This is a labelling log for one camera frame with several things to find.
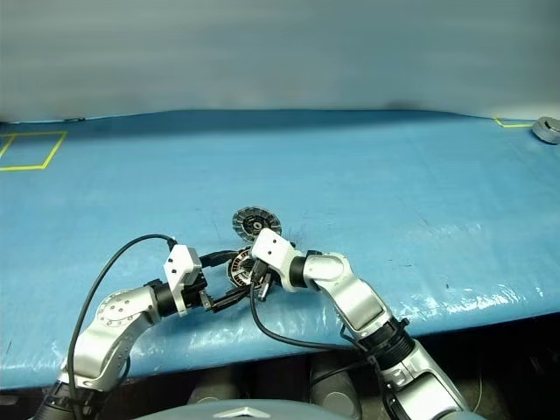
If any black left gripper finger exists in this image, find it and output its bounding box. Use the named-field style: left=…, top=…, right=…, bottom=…
left=210, top=285, right=253, bottom=314
left=200, top=250, right=238, bottom=269

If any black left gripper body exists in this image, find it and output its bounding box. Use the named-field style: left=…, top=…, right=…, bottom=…
left=183, top=268, right=216, bottom=313

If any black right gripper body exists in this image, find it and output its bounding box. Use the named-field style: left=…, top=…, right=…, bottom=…
left=252, top=260, right=276, bottom=304

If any motor stator with copper windings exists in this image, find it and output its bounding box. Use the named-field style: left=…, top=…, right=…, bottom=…
left=225, top=247, right=257, bottom=291

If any finned silver motor cover disc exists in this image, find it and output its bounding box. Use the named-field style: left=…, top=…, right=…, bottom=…
left=231, top=207, right=284, bottom=244

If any dark rounded shape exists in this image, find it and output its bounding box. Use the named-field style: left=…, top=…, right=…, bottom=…
left=187, top=382, right=240, bottom=406
left=309, top=371, right=362, bottom=419

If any grey robot torso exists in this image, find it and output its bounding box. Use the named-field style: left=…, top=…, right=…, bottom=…
left=135, top=396, right=351, bottom=420

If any blue plastic table cover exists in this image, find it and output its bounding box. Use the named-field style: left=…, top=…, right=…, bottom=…
left=0, top=108, right=560, bottom=391

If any grey round metal part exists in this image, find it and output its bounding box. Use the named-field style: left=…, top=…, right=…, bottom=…
left=531, top=116, right=560, bottom=146

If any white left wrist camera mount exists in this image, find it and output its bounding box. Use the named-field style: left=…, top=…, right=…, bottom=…
left=162, top=244, right=204, bottom=318

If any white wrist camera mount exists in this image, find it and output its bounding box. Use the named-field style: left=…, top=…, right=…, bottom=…
left=162, top=244, right=204, bottom=318
left=248, top=227, right=296, bottom=293

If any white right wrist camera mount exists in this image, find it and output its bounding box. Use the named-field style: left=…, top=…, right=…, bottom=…
left=248, top=227, right=296, bottom=293

